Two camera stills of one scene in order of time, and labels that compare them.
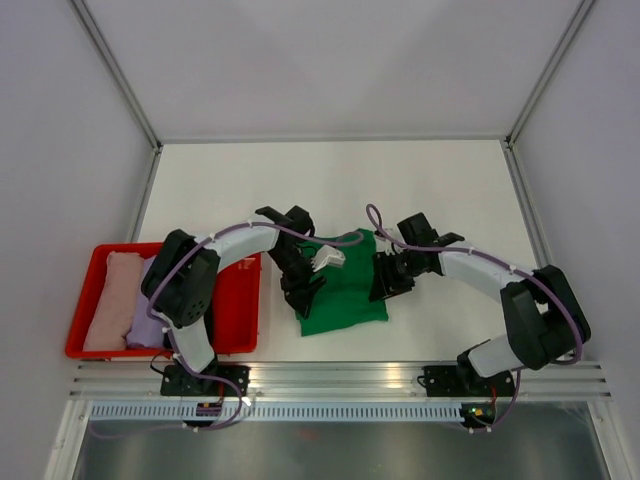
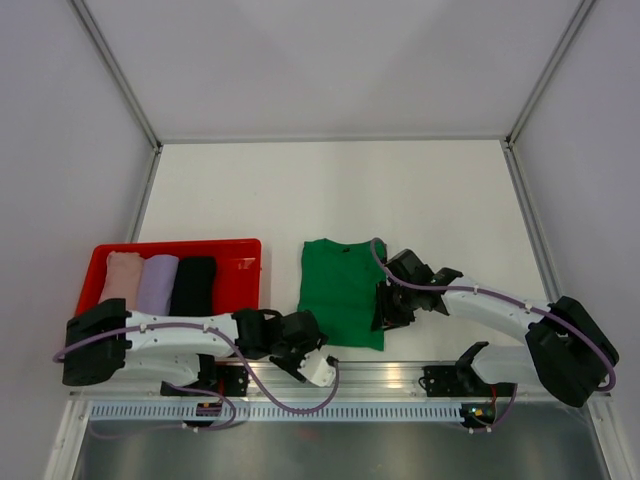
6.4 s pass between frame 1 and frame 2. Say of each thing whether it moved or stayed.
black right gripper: moved
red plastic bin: stayed
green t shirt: moved
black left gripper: moved
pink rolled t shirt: stayed
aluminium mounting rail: stayed
